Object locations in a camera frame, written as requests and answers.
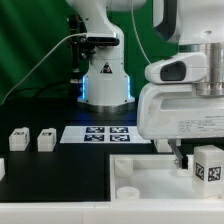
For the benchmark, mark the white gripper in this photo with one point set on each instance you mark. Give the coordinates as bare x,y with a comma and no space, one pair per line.
175,112

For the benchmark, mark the white square table top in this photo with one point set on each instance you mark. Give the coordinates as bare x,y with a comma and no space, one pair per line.
151,177

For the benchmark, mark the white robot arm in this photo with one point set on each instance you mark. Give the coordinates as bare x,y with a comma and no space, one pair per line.
194,25

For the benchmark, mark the white sheet with tags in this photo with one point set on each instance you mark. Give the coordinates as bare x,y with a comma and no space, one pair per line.
102,135

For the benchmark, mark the white left fence piece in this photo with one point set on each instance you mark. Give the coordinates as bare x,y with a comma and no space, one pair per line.
2,168

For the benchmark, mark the white front fence rail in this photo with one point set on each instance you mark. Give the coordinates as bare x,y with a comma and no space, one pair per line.
116,212

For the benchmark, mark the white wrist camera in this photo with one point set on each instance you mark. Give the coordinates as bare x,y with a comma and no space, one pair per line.
181,68

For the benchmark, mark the black camera stand pole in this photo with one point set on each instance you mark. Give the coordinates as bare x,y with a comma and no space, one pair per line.
76,26

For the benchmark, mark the black camera on stand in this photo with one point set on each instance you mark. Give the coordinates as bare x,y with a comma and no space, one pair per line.
102,39

